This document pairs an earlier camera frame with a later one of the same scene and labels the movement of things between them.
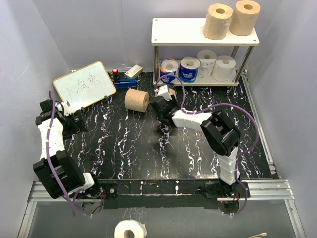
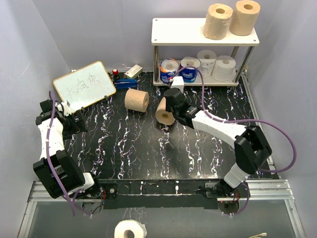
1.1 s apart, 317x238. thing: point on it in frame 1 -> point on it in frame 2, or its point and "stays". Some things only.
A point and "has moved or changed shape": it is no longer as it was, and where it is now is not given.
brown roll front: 217,22 stays
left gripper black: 78,127 stays
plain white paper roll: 224,69 stays
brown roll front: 244,20 stays
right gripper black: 172,102 -> 167,107
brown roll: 171,91 has moved or changed shape
